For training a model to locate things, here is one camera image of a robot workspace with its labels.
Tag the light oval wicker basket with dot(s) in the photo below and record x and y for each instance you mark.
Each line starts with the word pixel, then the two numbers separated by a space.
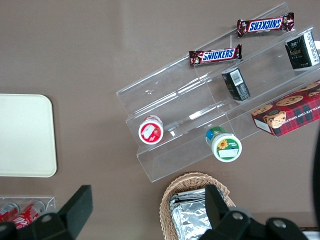
pixel 166 212

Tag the red tartan cookie box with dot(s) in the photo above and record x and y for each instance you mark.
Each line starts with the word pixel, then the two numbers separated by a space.
pixel 287 112

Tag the brown Snickers bar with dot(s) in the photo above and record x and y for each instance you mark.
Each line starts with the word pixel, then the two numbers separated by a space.
pixel 265 25
pixel 217 55

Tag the clear acrylic bottle rack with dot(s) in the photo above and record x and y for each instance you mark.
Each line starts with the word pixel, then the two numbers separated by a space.
pixel 51 200

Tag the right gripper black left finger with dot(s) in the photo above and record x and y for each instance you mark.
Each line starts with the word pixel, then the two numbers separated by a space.
pixel 75 207

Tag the clear acrylic stepped display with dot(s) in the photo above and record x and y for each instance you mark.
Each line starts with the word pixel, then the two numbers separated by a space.
pixel 155 160

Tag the green lidded yogurt cup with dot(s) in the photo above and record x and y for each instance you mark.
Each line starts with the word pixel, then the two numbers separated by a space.
pixel 226 147

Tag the red cola bottle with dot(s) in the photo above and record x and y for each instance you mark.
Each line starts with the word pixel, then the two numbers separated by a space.
pixel 8 210
pixel 27 212

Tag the silver foil wrapped pack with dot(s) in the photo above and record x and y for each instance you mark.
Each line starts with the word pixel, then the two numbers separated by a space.
pixel 190 222
pixel 185 196

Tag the dark green drink carton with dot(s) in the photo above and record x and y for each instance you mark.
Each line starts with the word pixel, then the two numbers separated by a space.
pixel 300 52
pixel 236 85

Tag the cream plastic serving tray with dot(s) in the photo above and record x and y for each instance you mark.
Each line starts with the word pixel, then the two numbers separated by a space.
pixel 25 135

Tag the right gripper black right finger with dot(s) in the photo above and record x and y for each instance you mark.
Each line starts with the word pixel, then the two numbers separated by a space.
pixel 217 207

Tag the red lidded yogurt cup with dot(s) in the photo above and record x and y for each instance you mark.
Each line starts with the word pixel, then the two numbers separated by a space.
pixel 150 132

